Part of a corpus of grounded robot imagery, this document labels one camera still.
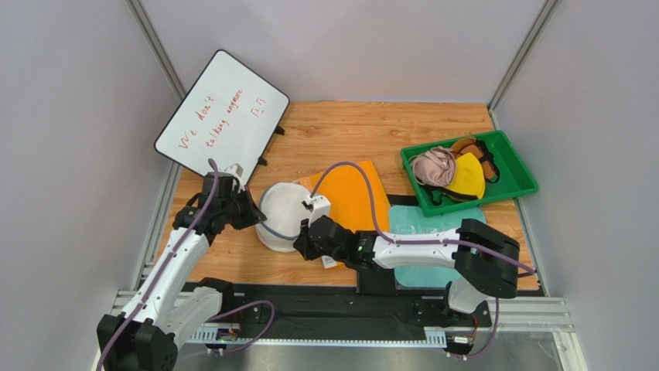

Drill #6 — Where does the black mat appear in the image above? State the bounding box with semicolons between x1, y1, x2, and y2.
357;271;450;297

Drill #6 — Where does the orange plastic folder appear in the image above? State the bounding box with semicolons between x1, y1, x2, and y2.
297;159;391;270

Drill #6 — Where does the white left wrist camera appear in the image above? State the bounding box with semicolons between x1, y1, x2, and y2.
224;163;245;193

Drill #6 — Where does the brown bra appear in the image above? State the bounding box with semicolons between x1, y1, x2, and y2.
450;137;500;184

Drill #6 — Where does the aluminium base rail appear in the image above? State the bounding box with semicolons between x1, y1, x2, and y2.
188;284;575;347

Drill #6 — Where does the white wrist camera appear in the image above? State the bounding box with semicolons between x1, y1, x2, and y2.
302;195;331;226
224;163;245;193

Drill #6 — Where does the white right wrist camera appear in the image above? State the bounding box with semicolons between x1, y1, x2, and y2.
302;195;331;226

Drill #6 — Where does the white whiteboard with red writing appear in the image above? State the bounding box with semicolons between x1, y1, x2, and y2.
154;49;290;182

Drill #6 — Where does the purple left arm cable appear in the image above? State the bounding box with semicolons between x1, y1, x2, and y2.
96;158;275;371

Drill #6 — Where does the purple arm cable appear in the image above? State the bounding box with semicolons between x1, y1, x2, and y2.
309;161;537;359
96;158;275;371

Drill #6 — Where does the yellow bra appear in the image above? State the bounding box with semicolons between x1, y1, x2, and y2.
446;153;486;202

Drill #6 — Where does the white mesh laundry bag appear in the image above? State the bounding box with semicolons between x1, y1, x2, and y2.
255;182;310;253

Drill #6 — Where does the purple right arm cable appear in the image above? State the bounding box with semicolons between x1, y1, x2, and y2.
309;161;537;359

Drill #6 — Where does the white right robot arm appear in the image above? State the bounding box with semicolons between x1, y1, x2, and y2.
293;216;524;314

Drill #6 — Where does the pink bra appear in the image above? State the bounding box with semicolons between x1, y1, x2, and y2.
410;146;457;187

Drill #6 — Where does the green plastic tray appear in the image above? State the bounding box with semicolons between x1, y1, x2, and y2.
400;130;538;217

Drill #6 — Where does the teal cutting board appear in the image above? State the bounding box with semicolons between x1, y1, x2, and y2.
389;206;487;289

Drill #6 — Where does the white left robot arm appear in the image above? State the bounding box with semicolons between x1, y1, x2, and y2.
96;165;265;370

